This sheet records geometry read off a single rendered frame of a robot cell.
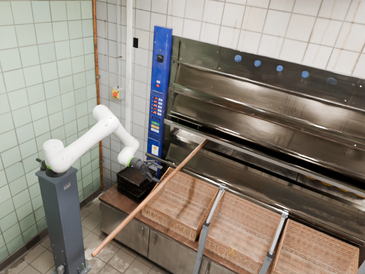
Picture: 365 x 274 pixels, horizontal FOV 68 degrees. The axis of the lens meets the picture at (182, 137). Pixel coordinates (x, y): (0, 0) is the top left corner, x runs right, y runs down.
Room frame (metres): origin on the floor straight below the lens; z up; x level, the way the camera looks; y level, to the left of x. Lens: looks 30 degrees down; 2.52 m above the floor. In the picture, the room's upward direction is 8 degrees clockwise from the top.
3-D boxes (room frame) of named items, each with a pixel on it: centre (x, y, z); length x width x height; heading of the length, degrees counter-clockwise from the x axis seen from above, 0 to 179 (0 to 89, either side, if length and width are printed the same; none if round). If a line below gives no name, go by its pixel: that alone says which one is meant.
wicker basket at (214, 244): (1.65, -0.60, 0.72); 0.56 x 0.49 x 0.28; 64
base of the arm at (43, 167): (1.55, 0.92, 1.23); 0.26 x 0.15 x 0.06; 65
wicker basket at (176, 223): (1.90, -0.06, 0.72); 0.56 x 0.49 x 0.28; 66
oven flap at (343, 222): (1.90, -0.69, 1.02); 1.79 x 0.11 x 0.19; 65
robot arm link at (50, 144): (1.52, 0.87, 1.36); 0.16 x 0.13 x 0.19; 39
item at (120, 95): (2.49, 0.69, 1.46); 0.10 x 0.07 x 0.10; 65
